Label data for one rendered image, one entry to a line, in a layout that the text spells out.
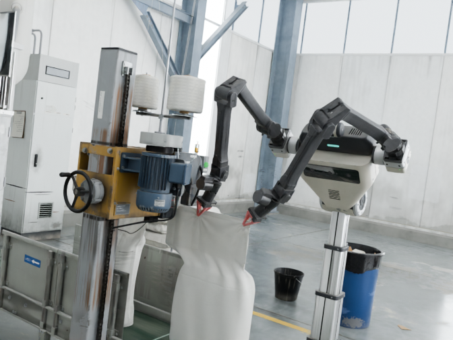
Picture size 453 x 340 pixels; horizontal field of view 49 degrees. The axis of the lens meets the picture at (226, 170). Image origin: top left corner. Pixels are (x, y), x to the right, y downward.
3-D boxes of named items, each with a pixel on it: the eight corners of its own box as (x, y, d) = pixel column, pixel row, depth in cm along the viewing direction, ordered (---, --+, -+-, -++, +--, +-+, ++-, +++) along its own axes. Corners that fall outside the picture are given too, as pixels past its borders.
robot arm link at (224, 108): (238, 91, 215) (222, 85, 222) (229, 93, 212) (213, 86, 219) (230, 179, 234) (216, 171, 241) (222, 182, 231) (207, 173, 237)
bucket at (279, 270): (306, 299, 482) (309, 272, 480) (292, 305, 457) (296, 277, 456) (279, 291, 498) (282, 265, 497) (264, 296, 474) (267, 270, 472)
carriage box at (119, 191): (161, 216, 237) (168, 151, 235) (108, 220, 209) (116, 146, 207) (125, 207, 250) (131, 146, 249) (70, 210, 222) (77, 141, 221)
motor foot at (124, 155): (154, 175, 217) (156, 156, 216) (134, 175, 207) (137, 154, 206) (138, 173, 222) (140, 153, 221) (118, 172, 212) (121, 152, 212)
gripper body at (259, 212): (246, 209, 218) (257, 200, 215) (257, 208, 227) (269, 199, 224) (253, 221, 216) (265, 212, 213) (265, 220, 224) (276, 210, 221)
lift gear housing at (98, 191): (103, 205, 212) (106, 180, 211) (93, 206, 207) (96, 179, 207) (87, 201, 218) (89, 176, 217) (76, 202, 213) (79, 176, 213)
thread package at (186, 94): (209, 117, 226) (214, 79, 225) (187, 112, 212) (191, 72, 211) (181, 114, 235) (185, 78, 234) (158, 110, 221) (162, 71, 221)
